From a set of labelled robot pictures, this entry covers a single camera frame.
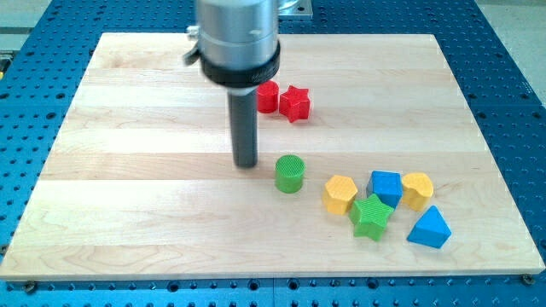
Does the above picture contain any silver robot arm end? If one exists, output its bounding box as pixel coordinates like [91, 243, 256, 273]
[183, 0, 281, 96]

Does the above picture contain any blue cube block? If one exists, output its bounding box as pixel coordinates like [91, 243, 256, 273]
[366, 171, 403, 209]

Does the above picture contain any blue triangle block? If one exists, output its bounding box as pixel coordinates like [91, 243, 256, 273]
[407, 205, 451, 249]

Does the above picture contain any light wooden board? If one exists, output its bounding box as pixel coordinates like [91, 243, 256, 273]
[1, 32, 544, 281]

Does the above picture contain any green star block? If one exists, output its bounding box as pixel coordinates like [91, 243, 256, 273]
[349, 194, 394, 241]

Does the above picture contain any red cylinder block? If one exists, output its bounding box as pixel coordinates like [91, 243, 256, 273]
[257, 80, 279, 113]

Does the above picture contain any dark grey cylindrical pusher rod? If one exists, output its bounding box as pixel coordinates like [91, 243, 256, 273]
[228, 87, 258, 168]

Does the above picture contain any green cylinder block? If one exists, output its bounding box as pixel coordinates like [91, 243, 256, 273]
[275, 154, 305, 194]

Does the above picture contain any clear acrylic mount plate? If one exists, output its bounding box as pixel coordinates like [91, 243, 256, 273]
[278, 0, 313, 20]

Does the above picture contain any yellow heart block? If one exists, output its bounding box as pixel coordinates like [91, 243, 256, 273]
[401, 172, 434, 211]

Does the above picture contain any yellow hexagon block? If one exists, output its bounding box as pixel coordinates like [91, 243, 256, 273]
[322, 175, 357, 215]

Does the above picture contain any red star block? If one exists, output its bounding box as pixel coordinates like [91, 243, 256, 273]
[279, 85, 311, 123]

